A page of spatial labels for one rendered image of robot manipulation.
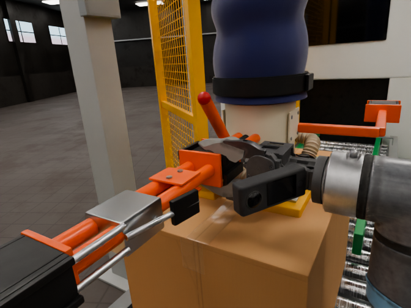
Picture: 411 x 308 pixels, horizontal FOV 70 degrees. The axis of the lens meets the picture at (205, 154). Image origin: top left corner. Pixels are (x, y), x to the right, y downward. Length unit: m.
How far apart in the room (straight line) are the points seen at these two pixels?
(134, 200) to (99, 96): 1.21
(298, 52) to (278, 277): 0.43
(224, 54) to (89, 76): 1.01
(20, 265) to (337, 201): 0.36
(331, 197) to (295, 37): 0.36
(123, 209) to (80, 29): 1.29
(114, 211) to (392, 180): 0.33
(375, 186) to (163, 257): 0.40
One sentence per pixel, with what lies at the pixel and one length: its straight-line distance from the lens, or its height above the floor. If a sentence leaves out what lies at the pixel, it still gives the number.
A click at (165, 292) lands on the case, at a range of 0.69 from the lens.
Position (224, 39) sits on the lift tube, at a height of 1.29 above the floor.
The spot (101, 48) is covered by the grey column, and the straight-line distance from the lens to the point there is 1.60.
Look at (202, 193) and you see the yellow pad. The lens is 0.69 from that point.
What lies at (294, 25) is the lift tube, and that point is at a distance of 0.67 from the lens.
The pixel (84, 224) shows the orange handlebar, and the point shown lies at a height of 1.09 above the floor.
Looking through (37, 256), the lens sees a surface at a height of 1.10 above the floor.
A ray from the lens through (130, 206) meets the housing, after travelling 0.37.
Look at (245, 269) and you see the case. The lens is 0.52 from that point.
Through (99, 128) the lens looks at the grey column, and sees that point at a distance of 1.60.
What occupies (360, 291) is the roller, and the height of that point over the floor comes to 0.54.
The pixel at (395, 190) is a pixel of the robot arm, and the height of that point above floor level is 1.09.
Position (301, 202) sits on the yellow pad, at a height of 0.97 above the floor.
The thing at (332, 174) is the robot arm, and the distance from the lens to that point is 0.43.
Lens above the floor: 1.26
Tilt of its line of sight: 18 degrees down
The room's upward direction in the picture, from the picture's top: 4 degrees counter-clockwise
